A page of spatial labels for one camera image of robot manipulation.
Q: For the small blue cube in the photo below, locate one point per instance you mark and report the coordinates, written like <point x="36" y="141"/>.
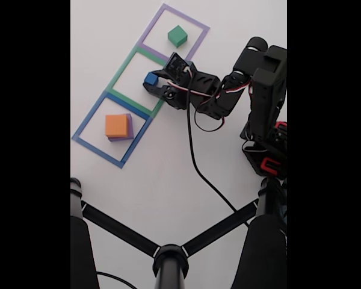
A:
<point x="150" y="79"/>

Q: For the green block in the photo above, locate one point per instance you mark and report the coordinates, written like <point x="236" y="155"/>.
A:
<point x="177" y="36"/>

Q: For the large purple block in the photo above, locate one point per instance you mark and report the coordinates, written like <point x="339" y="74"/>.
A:
<point x="130" y="129"/>

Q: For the orange block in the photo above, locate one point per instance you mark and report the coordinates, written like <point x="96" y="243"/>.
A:
<point x="116" y="125"/>

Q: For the black tripod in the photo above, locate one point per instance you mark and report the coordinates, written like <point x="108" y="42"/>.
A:
<point x="170" y="265"/>

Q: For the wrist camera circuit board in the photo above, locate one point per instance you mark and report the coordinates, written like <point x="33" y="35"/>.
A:
<point x="177" y="67"/>

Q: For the green tape square frame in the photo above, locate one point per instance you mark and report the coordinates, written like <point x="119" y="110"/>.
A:
<point x="123" y="70"/>

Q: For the purple tape square frame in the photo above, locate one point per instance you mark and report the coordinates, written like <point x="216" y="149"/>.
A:
<point x="186" y="17"/>

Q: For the blue tape square frame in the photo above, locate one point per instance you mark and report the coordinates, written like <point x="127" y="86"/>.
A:
<point x="91" y="116"/>

